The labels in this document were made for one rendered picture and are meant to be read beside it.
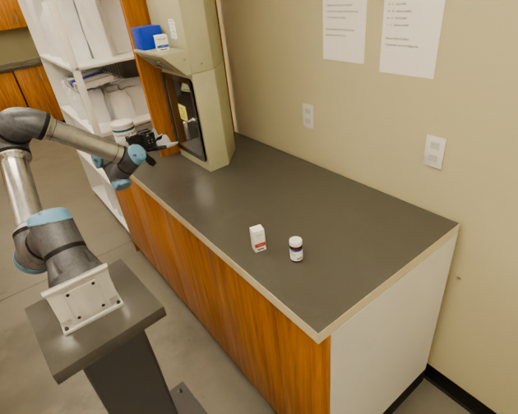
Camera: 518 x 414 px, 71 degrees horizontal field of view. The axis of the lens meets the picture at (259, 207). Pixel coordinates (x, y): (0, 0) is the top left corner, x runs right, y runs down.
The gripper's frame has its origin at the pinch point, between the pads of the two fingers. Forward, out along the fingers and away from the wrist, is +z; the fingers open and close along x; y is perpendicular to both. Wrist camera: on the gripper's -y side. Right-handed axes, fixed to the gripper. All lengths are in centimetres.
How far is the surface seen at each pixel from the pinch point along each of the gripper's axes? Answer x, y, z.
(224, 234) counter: -54, -20, -10
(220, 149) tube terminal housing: -5.4, -10.7, 21.6
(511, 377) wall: -139, -80, 57
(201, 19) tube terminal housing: -5, 47, 22
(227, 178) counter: -17.7, -20.4, 15.7
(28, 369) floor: 35, -114, -101
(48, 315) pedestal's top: -51, -20, -71
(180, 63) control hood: -5.4, 32.0, 9.4
